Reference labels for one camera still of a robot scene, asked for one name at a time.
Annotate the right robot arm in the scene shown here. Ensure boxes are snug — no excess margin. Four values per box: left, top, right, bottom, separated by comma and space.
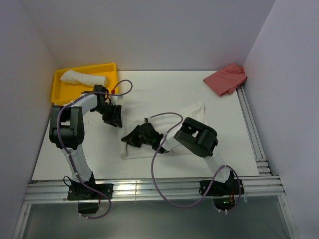
121, 117, 233, 194

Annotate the purple cable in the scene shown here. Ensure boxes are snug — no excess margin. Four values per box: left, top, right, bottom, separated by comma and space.
56, 79, 134, 220
145, 112, 242, 213

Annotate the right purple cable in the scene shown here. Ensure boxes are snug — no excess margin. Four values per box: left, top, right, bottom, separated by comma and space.
145, 112, 242, 213

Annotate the aluminium right side rail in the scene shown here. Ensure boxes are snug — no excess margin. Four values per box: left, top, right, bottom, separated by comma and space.
236, 86, 273, 176

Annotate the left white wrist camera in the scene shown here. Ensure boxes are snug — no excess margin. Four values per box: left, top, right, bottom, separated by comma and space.
110, 96, 124, 104

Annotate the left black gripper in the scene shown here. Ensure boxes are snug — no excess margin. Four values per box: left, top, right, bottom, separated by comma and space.
93, 103, 123, 127

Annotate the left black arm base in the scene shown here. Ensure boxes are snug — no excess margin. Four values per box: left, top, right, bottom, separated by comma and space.
63, 173, 114, 214

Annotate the pink folded t-shirt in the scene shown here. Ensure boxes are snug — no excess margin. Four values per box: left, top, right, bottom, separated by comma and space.
203, 63, 247, 97

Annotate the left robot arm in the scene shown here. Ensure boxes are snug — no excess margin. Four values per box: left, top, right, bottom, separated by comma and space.
49, 85, 122, 199

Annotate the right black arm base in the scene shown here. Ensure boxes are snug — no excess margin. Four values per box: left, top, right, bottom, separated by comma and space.
199, 179, 245, 213

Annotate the aluminium front rail frame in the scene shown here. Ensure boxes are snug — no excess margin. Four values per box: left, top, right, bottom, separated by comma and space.
13, 175, 300, 239

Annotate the rolled white t-shirt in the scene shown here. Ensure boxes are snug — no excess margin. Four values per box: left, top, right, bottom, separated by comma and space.
60, 70, 109, 87

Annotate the white printed t-shirt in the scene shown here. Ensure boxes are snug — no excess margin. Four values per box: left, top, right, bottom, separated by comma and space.
120, 101, 210, 161

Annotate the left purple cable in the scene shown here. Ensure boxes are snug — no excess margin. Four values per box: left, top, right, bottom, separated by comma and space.
56, 79, 134, 220

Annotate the yellow plastic tray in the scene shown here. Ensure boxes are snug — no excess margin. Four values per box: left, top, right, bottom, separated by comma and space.
51, 63, 118, 105

